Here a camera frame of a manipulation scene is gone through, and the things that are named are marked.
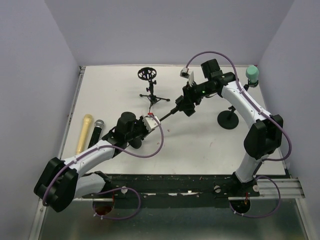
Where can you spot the black mounting rail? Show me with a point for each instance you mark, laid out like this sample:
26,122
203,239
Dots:
162,191

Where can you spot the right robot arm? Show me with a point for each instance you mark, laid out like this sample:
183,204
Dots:
264,135

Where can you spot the black silver-head microphone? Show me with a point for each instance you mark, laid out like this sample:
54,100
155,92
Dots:
96,134

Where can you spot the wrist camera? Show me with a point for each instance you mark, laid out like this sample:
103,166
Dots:
188,74
151,122

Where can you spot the black round-base clip stand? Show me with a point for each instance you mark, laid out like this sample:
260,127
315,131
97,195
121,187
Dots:
162,117

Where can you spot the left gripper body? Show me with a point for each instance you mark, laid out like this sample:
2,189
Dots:
140,130

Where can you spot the teal microphone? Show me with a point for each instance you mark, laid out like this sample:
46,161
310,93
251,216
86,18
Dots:
252,74

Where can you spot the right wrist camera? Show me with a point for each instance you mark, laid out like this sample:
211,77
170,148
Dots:
188,74

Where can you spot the beige microphone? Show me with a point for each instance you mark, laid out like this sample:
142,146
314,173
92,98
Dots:
87,120

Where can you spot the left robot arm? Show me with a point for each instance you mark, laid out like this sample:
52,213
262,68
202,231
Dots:
64,180

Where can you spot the black tripod shock-mount stand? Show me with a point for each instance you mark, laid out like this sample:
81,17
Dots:
149,74

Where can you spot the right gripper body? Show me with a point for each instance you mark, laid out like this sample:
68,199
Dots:
197,92

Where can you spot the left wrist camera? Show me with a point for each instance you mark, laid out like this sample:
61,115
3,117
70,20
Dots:
151,122

